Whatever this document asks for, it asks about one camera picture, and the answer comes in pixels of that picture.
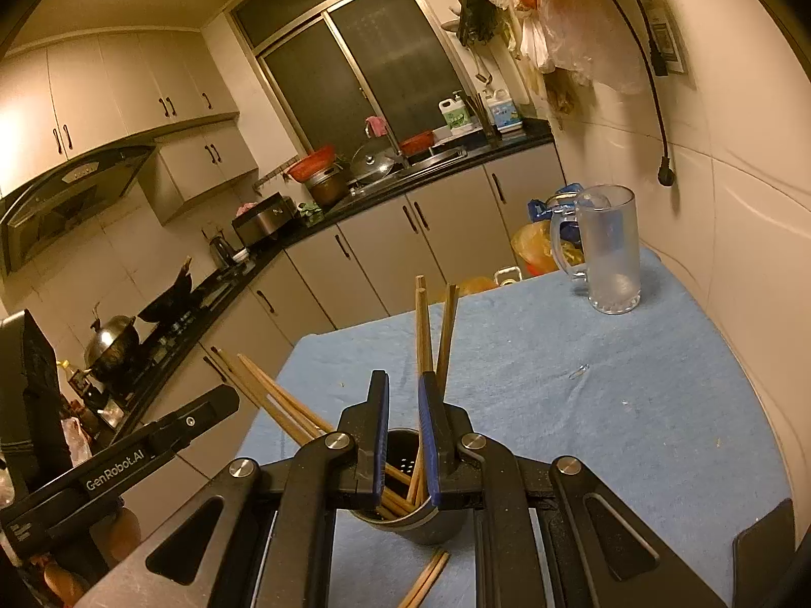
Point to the cream upper wall cabinets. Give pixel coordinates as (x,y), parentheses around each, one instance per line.
(127,88)

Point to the wall power socket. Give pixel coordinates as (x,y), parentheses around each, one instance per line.
(666,38)

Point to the hanging plastic bags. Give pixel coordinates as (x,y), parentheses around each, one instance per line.
(570,19)

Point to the white plastic bag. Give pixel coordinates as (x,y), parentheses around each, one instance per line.
(77,443)

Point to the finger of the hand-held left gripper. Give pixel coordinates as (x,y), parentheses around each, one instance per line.
(190,421)

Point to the dark sliding window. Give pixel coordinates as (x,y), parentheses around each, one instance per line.
(342,63)

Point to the pink cloth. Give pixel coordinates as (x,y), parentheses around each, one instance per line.
(377,125)

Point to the wooden chopsticks on table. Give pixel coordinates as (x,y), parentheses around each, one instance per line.
(416,582)

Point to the frosted glass beer mug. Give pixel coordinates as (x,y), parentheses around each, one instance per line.
(608,253)

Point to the black wok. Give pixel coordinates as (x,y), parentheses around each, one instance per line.
(166,297)

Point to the bunch of wooden chopsticks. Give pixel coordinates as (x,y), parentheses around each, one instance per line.
(422,329)

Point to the dark sauce bottle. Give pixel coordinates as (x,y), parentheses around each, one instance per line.
(79,386)

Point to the tan wooden chopstick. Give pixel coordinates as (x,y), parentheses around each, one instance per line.
(430,581)

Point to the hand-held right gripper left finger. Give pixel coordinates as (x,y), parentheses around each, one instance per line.
(380,456)

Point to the blue tablecloth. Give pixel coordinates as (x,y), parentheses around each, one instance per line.
(602,405)

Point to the green label detergent bottle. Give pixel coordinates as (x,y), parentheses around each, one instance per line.
(456,115)

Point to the yellow plastic bag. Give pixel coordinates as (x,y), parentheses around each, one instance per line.
(535,247)

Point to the red bowl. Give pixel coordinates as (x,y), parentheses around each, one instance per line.
(418,142)

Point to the blue plastic bag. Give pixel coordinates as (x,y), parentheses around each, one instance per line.
(545,199)

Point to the metal box appliance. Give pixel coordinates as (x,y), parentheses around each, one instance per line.
(263,225)

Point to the black gas stove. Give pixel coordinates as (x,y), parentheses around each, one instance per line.
(190,323)

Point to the dark grey chopstick holder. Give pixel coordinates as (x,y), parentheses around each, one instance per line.
(443,529)

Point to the dark chair back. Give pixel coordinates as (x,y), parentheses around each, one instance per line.
(763,557)

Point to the steel kettle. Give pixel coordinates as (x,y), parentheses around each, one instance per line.
(220,253)

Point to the blue label detergent bottle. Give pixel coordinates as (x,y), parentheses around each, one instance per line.
(504,113)

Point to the red plastic basin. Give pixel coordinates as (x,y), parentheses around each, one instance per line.
(312,164)

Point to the steel pot with lid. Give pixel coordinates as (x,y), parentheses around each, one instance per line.
(111,345)

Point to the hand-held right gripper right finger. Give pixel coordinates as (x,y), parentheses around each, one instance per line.
(431,449)

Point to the black range hood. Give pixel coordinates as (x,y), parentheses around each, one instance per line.
(69,202)

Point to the cream lower kitchen cabinets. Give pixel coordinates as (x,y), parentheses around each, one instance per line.
(380,253)

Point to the brown cooking pot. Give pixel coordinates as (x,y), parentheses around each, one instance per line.
(328,189)

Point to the glass pot lid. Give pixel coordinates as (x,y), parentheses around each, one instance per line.
(372,159)

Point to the person's left hand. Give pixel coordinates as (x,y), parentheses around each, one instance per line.
(123,532)

